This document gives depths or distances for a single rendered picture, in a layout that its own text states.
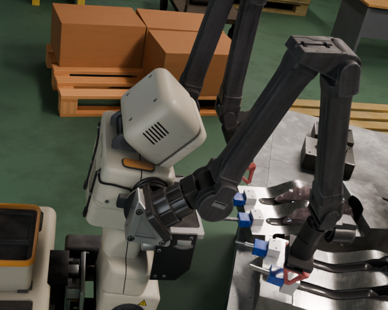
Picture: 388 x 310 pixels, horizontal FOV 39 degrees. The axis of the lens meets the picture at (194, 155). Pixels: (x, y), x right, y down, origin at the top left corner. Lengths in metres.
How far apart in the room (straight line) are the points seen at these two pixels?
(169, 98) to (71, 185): 2.09
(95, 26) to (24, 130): 0.99
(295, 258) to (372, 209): 0.62
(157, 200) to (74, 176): 2.19
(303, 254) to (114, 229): 0.48
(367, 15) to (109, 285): 4.85
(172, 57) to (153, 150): 2.67
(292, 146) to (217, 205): 1.27
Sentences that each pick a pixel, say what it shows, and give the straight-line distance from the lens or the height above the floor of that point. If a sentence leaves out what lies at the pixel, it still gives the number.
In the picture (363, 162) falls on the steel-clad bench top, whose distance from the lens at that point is 2.44.
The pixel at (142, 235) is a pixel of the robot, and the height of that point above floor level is 1.13.
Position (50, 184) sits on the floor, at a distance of 3.24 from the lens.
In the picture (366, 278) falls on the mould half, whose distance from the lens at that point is 1.62.
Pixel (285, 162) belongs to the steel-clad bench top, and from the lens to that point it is 2.25.
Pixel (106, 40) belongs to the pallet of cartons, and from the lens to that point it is 4.25.
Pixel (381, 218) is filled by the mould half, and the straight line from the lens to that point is 1.92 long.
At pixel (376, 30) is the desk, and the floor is 0.39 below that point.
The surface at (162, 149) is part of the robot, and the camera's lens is 1.23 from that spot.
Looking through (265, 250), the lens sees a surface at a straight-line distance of 1.61.
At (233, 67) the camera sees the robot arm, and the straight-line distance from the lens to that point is 1.50.
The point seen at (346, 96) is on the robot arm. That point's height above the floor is 1.52.
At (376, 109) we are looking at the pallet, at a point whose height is 0.11.
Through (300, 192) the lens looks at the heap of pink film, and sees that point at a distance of 1.88.
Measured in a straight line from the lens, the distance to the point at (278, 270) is 1.47.
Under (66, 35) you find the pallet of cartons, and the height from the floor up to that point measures 0.42.
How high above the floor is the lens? 1.91
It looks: 31 degrees down
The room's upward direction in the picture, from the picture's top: 12 degrees clockwise
